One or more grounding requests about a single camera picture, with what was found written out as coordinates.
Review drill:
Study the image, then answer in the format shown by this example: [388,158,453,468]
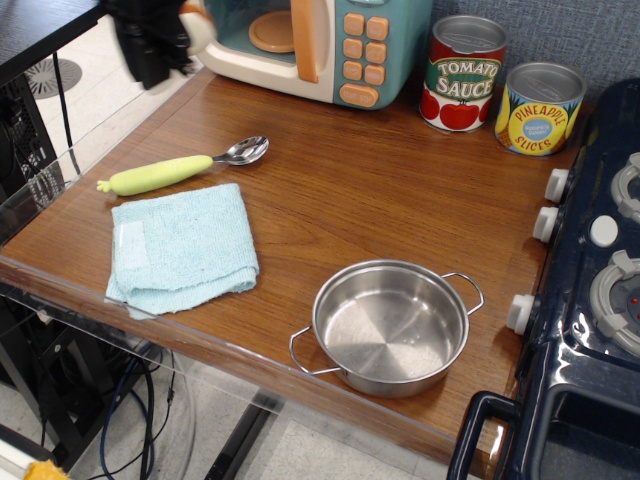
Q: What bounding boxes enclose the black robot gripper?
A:
[102,0,192,90]

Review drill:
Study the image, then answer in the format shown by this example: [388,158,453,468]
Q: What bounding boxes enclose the white toy mushroom brown cap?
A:
[179,1,216,56]

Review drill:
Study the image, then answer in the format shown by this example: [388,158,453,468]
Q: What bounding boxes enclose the black desk at left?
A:
[1,0,106,85]

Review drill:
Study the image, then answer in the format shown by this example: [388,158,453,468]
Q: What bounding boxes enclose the black computer case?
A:
[1,74,62,206]

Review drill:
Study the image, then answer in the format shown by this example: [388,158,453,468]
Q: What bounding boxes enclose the light blue folded cloth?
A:
[106,183,259,320]

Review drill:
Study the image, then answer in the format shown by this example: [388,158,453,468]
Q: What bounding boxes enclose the teal cream toy microwave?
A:
[198,1,432,110]

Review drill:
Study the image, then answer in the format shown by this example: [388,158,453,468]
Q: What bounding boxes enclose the tomato sauce toy can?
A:
[419,14,508,132]

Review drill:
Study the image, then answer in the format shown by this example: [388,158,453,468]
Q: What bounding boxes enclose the pineapple slices toy can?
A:
[495,62,587,157]

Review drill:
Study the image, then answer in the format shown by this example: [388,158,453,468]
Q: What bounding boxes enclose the yellow fuzzy object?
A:
[22,460,69,480]

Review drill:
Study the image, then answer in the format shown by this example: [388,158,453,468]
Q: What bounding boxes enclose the white stove knob upper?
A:
[544,168,569,204]

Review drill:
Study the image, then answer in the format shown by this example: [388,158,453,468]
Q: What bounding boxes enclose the white stove knob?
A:
[533,207,559,243]
[544,168,569,204]
[506,294,535,335]

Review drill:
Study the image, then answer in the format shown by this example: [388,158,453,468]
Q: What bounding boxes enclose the white stove knob middle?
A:
[533,207,559,243]

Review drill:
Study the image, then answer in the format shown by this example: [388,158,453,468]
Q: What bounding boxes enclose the white stove knob lower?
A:
[506,294,535,335]

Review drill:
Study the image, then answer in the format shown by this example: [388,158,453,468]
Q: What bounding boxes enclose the dark blue toy stove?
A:
[448,79,639,479]

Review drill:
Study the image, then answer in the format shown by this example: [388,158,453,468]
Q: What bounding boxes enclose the spoon with green handle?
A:
[96,136,270,196]

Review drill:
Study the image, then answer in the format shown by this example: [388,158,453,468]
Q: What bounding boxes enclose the black cable under table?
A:
[84,349,177,480]

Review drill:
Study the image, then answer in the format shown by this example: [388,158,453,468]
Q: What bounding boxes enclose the blue cable under table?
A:
[98,355,156,480]

